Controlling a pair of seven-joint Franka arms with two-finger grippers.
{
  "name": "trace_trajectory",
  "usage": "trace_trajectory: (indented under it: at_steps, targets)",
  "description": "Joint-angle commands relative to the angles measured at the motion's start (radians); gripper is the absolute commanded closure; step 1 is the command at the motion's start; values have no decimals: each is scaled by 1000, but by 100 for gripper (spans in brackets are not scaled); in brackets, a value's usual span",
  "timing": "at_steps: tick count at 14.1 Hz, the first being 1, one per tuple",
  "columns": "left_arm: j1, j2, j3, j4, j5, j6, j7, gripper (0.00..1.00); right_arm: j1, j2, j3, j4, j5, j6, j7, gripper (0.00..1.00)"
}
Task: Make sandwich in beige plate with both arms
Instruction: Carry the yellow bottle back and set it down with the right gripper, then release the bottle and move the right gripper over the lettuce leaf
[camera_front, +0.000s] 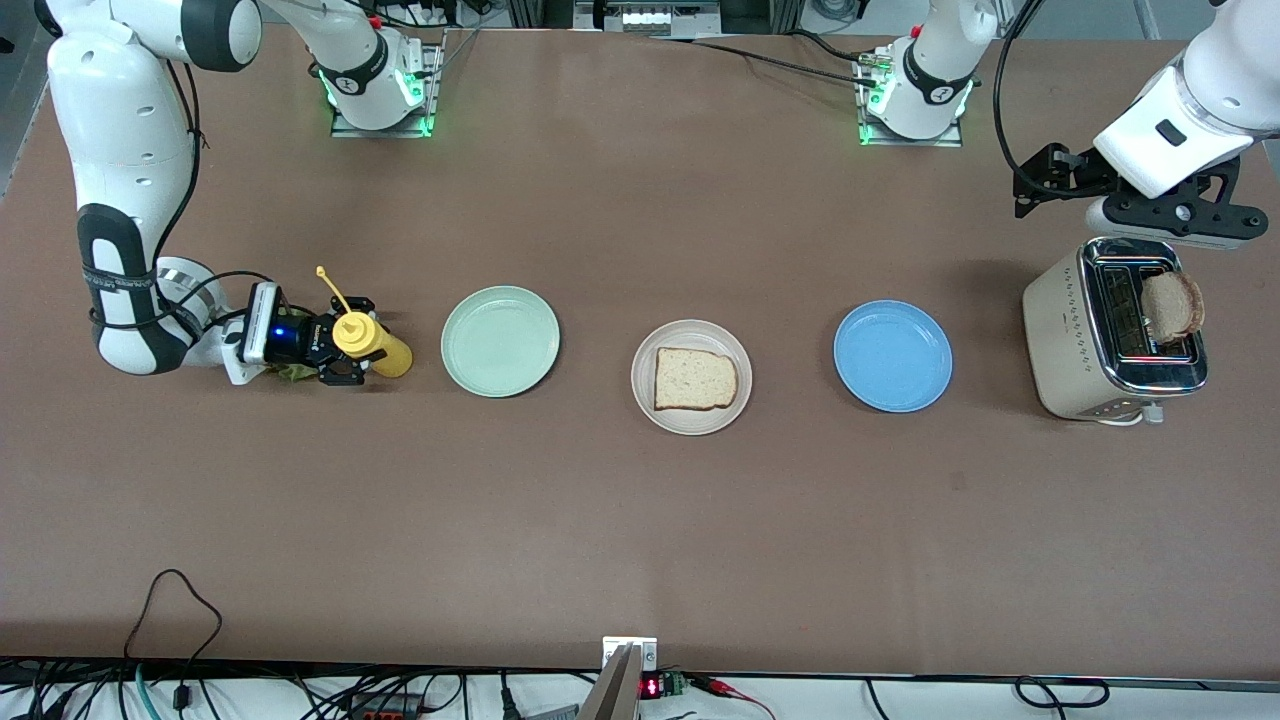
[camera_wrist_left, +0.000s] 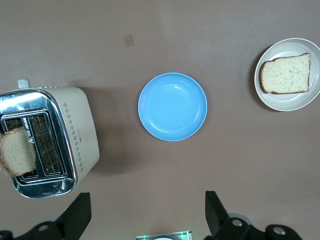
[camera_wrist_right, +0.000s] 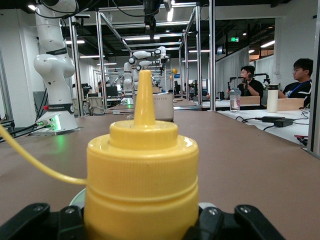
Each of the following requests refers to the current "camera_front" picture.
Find yellow squeeze bottle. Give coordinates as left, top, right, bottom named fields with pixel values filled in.
left=316, top=265, right=414, bottom=380

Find round-topped bread slice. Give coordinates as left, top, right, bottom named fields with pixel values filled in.
left=1140, top=270, right=1207, bottom=341

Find square white bread slice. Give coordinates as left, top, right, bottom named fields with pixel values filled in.
left=654, top=347, right=740, bottom=412

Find pale green plate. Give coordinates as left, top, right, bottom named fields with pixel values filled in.
left=441, top=285, right=561, bottom=399

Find blue plate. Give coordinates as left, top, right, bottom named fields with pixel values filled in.
left=833, top=299, right=954, bottom=414

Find beige plate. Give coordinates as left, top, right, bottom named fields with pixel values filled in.
left=630, top=319, right=754, bottom=437

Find beige chrome toaster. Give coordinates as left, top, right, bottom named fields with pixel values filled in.
left=1022, top=236, right=1211, bottom=427

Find grey lit device box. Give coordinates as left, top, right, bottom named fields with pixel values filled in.
left=575, top=0, right=721, bottom=36

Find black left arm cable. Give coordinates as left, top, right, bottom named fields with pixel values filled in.
left=992, top=0, right=1046, bottom=191

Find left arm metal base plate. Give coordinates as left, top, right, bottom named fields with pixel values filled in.
left=855, top=45, right=966, bottom=149

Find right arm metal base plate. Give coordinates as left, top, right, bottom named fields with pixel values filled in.
left=330, top=28, right=446, bottom=139

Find thin black looped cable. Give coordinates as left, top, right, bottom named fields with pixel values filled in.
left=125, top=569, right=223, bottom=663

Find small silver metal bracket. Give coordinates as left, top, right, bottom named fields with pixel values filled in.
left=602, top=636, right=659, bottom=673

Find grey metal mount beam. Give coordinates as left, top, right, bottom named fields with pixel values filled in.
left=577, top=643, right=642, bottom=720

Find red clip wires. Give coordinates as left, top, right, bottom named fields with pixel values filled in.
left=690, top=675, right=776, bottom=719

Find black coiled cable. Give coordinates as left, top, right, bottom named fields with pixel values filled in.
left=1015, top=677, right=1111, bottom=709

